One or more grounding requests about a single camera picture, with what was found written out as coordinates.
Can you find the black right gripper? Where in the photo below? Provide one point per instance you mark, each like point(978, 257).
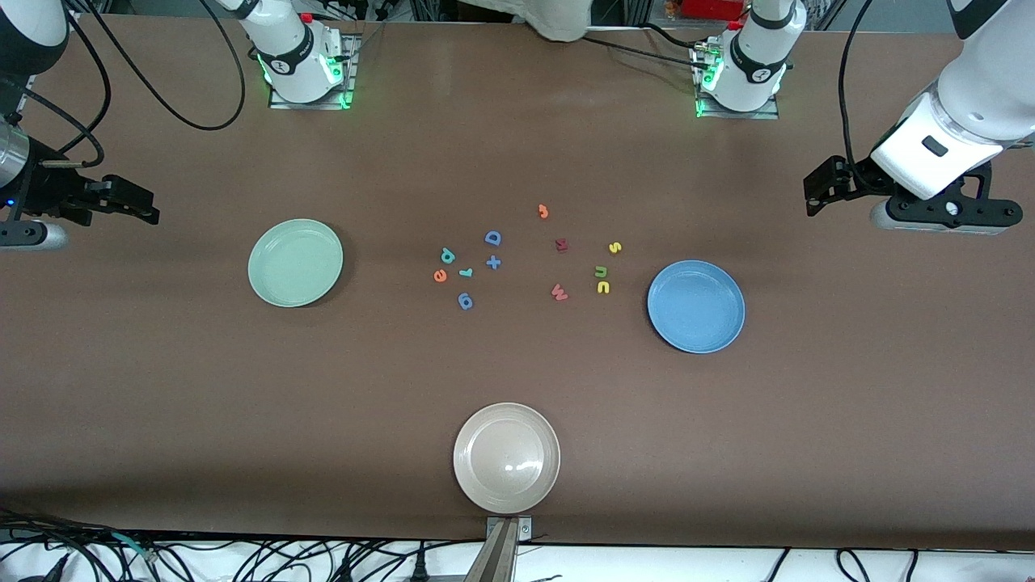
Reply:
point(50, 191)

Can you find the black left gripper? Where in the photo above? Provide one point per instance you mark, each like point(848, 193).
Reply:
point(855, 179)

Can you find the teal foam letter d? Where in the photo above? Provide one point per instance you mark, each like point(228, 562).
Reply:
point(447, 258)

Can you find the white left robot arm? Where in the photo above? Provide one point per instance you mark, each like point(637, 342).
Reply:
point(986, 89)

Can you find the blue plate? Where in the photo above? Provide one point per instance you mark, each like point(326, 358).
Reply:
point(695, 307)

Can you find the light green plate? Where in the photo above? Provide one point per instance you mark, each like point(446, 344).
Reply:
point(295, 263)

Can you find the red box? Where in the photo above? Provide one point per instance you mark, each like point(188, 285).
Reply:
point(711, 8)

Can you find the pink foam letter w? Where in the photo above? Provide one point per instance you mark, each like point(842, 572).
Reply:
point(559, 293)

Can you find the blue foam letter D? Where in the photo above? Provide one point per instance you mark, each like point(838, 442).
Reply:
point(488, 238)

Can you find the blue foam number six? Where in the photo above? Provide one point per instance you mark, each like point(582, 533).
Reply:
point(462, 305)

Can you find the beige plate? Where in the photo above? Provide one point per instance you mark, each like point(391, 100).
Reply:
point(506, 457)

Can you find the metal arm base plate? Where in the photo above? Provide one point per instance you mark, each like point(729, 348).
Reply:
point(752, 115)
point(351, 77)

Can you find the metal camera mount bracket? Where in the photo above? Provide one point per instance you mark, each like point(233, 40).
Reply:
point(508, 529)

